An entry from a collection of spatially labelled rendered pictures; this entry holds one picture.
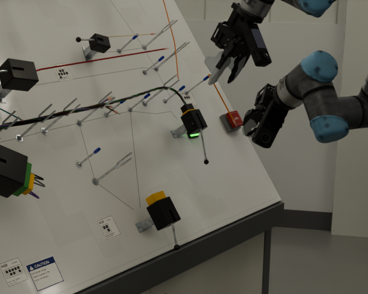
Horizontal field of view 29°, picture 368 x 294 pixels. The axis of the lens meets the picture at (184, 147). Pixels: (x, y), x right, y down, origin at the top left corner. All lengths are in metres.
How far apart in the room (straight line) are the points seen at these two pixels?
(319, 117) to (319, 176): 3.00
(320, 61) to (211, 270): 0.72
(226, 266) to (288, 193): 2.55
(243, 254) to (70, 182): 0.68
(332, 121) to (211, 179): 0.55
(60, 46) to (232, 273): 0.81
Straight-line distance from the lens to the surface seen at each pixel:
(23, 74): 1.58
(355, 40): 4.35
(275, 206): 2.16
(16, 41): 1.79
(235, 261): 2.10
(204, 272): 1.98
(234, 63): 1.88
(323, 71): 1.57
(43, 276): 1.51
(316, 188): 4.58
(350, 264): 4.14
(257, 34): 1.81
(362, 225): 4.57
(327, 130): 1.55
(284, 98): 1.66
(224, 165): 2.07
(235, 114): 2.17
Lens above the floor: 1.51
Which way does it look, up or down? 13 degrees down
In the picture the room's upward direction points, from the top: 1 degrees clockwise
